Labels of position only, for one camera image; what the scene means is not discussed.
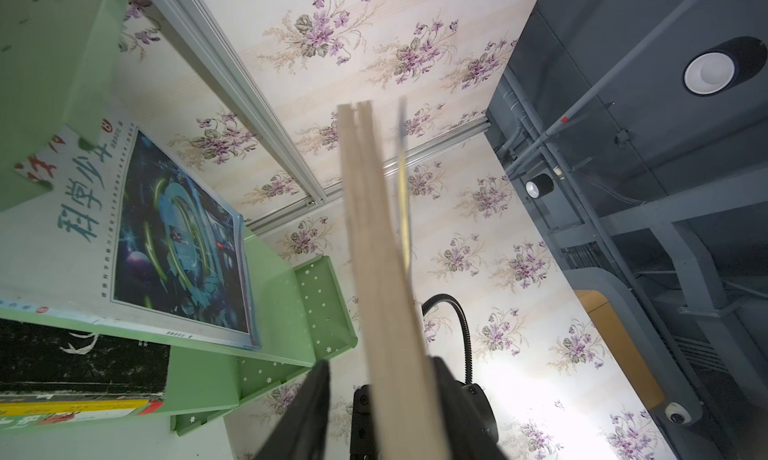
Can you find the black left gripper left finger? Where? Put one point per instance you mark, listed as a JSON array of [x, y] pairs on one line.
[[301, 432]]

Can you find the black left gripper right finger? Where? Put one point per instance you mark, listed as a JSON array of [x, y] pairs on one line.
[[465, 431]]

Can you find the dark blue book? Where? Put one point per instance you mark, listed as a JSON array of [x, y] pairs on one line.
[[406, 409]]

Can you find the yellow cartoon cover book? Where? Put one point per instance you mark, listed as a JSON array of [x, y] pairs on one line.
[[42, 408]]

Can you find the white science youth magazine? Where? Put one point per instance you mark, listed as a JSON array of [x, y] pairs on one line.
[[125, 237]]

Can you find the black book yellow title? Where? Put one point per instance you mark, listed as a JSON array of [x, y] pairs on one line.
[[38, 359]]

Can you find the green nature encyclopedia book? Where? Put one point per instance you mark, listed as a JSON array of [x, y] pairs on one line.
[[17, 422]]

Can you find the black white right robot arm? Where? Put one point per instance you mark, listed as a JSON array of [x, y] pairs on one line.
[[363, 443]]

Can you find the black ceiling spotlight far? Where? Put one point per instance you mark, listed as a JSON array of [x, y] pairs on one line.
[[539, 186]]

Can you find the black ceiling spotlight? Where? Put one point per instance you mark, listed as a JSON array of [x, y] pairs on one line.
[[724, 66], [539, 186]]

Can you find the black ceiling spotlight near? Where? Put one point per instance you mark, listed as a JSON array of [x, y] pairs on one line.
[[724, 66]]

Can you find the green metal bookshelf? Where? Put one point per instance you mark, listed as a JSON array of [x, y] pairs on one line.
[[56, 62]]

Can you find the white dome security camera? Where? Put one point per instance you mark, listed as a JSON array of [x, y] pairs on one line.
[[678, 414]]

